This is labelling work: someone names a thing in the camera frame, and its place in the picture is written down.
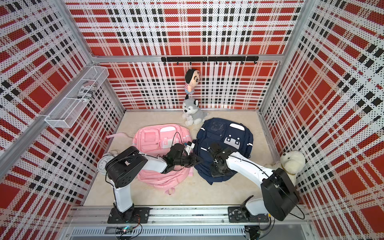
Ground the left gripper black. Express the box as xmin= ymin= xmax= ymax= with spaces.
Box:
xmin=174 ymin=152 xmax=204 ymax=167

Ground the navy blue backpack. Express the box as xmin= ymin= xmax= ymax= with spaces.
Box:
xmin=194 ymin=118 xmax=254 ymax=185

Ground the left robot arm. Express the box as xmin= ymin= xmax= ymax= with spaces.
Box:
xmin=105 ymin=144 xmax=204 ymax=214

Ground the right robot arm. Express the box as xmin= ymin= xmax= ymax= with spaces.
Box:
xmin=209 ymin=143 xmax=300 ymax=221

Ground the pink backpack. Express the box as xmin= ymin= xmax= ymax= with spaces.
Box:
xmin=106 ymin=123 xmax=195 ymax=196

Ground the grey husky plush toy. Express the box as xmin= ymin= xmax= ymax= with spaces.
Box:
xmin=182 ymin=94 xmax=207 ymax=126

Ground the white fluffy plush dog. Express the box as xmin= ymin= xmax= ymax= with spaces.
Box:
xmin=264 ymin=151 xmax=306 ymax=187

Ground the black-haired hanging doll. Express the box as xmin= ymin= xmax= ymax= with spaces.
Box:
xmin=185 ymin=69 xmax=200 ymax=95

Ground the white alarm clock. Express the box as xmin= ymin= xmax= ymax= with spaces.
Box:
xmin=97 ymin=153 xmax=115 ymax=176

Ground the green circuit board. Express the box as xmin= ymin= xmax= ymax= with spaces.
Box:
xmin=115 ymin=226 xmax=135 ymax=235

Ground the striped can in basket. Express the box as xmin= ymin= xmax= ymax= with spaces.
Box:
xmin=77 ymin=81 xmax=97 ymax=102

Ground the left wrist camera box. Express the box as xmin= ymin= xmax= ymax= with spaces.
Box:
xmin=185 ymin=142 xmax=195 ymax=155

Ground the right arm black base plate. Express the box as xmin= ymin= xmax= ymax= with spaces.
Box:
xmin=228 ymin=206 xmax=270 ymax=224

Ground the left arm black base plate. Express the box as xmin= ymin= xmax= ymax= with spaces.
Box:
xmin=108 ymin=206 xmax=151 ymax=224

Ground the black wall hook rail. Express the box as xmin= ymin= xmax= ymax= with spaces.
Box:
xmin=161 ymin=56 xmax=259 ymax=63

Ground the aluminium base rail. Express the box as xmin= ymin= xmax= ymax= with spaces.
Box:
xmin=64 ymin=204 xmax=311 ymax=226

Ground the white wire mesh basket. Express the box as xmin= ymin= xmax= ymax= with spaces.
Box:
xmin=45 ymin=66 xmax=109 ymax=129

